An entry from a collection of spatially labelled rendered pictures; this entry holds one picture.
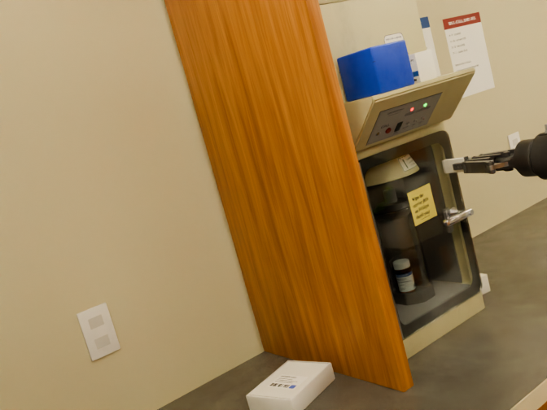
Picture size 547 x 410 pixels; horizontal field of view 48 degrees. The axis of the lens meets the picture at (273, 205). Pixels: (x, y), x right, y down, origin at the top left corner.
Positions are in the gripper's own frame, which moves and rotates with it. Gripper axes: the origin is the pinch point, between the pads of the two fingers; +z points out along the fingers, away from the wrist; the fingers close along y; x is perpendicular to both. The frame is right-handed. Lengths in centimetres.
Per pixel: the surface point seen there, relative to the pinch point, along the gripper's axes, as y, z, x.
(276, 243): 35.4, 25.7, 6.8
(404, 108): 16.3, -3.7, -15.9
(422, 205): 9.9, 3.5, 6.3
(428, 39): -59, 48, -32
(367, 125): 26.3, -2.5, -14.9
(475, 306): -1.3, 4.9, 35.1
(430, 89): 10.2, -5.8, -18.1
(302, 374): 44, 16, 33
